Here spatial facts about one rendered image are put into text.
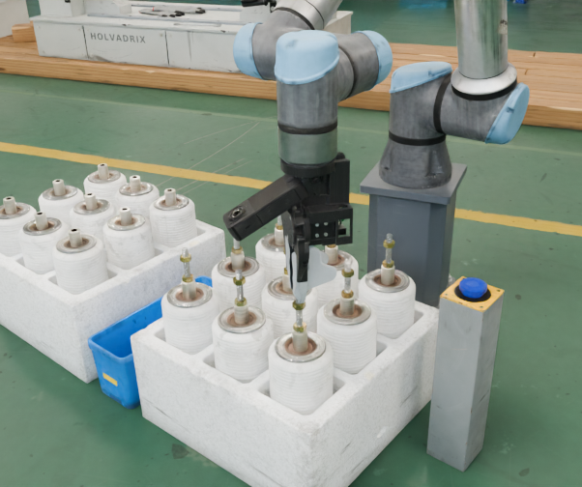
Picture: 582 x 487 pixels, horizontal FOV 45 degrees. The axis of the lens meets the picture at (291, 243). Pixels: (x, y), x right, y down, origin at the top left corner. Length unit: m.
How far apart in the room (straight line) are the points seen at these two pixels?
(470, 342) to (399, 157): 0.50
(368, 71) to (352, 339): 0.41
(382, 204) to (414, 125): 0.18
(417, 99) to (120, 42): 2.29
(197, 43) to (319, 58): 2.45
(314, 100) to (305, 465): 0.52
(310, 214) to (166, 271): 0.62
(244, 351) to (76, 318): 0.39
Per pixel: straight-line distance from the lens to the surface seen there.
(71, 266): 1.38
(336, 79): 0.87
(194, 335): 1.18
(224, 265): 1.26
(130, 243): 1.44
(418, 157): 1.44
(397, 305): 1.19
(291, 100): 0.86
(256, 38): 1.02
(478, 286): 1.07
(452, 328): 1.08
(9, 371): 1.54
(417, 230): 1.47
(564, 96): 2.96
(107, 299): 1.40
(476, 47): 1.29
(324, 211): 0.91
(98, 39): 3.58
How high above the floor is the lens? 0.88
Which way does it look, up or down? 28 degrees down
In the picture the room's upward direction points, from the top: 2 degrees counter-clockwise
